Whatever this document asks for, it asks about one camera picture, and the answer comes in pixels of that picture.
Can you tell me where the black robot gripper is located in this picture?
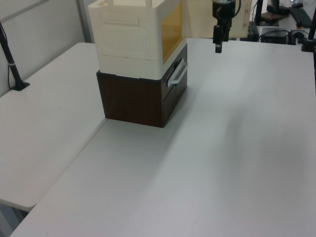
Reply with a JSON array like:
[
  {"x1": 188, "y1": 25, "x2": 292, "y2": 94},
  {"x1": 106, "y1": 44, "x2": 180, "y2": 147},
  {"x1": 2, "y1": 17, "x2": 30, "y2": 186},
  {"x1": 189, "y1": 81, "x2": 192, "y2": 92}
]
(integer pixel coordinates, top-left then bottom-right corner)
[{"x1": 211, "y1": 0, "x2": 238, "y2": 53}]

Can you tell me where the cream plastic cabinet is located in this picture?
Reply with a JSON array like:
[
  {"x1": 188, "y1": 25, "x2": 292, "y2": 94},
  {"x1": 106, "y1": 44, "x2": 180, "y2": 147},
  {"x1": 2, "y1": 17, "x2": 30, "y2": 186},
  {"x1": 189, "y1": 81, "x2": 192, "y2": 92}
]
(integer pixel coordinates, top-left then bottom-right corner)
[{"x1": 87, "y1": 0, "x2": 185, "y2": 80}]

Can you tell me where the black power strip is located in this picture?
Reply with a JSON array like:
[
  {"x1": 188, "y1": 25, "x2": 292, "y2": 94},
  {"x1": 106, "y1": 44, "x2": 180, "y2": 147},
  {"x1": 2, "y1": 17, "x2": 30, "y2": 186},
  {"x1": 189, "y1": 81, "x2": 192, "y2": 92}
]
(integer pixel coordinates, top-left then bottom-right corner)
[{"x1": 246, "y1": 21, "x2": 260, "y2": 41}]

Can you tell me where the black monitor stand pole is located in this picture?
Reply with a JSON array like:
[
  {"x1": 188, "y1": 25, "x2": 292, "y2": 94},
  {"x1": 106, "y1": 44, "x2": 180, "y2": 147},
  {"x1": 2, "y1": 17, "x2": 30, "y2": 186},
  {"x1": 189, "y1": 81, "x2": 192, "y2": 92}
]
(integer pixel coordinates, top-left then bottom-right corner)
[{"x1": 255, "y1": 0, "x2": 264, "y2": 26}]

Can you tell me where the brown board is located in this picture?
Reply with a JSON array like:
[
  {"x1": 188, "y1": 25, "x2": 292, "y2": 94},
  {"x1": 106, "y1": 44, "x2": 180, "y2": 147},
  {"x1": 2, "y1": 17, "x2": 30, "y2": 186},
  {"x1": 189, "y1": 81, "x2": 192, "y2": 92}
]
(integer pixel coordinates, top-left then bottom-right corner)
[{"x1": 261, "y1": 11, "x2": 280, "y2": 27}]

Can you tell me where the black electronics box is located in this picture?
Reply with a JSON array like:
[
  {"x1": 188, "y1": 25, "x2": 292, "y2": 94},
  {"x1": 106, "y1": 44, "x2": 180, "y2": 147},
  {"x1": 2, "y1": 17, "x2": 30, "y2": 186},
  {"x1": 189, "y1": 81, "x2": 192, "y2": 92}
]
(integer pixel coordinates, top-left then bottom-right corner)
[{"x1": 261, "y1": 29, "x2": 289, "y2": 44}]

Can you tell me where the black round monitor base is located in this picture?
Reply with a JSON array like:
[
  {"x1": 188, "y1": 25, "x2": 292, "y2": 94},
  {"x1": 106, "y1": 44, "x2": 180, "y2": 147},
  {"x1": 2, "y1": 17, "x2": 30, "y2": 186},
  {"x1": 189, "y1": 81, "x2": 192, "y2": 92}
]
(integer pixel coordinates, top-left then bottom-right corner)
[{"x1": 266, "y1": 0, "x2": 291, "y2": 16}]

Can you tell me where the black keyboard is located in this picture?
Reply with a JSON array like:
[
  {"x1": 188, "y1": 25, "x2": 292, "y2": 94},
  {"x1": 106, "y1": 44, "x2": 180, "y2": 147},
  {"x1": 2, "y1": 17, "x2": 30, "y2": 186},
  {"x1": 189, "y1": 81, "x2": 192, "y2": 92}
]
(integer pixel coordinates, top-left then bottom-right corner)
[{"x1": 289, "y1": 4, "x2": 313, "y2": 28}]

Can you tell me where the dark brown wooden drawer unit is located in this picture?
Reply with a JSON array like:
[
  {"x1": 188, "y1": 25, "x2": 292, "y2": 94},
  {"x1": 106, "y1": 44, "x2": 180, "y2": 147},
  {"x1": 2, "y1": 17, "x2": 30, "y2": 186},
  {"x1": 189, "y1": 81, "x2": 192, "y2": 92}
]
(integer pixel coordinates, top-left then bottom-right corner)
[{"x1": 96, "y1": 43, "x2": 189, "y2": 129}]

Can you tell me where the white drawer handle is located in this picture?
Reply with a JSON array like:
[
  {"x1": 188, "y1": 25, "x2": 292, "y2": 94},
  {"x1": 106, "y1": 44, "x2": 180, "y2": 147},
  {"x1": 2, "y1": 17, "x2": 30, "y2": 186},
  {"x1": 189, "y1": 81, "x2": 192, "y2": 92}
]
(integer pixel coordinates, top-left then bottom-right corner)
[{"x1": 166, "y1": 58, "x2": 189, "y2": 87}]

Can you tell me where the black table clamp mount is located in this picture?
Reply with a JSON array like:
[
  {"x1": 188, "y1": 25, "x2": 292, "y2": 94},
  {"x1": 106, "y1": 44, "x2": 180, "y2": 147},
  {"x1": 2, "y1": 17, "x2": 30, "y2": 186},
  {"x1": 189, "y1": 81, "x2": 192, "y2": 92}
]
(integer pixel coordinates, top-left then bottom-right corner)
[{"x1": 299, "y1": 0, "x2": 316, "y2": 53}]

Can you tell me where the black camera pole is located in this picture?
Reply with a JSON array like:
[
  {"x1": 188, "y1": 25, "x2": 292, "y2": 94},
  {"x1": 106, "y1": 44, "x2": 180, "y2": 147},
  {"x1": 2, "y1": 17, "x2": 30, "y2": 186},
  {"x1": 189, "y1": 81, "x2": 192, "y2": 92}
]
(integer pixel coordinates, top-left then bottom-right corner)
[{"x1": 0, "y1": 21, "x2": 31, "y2": 91}]

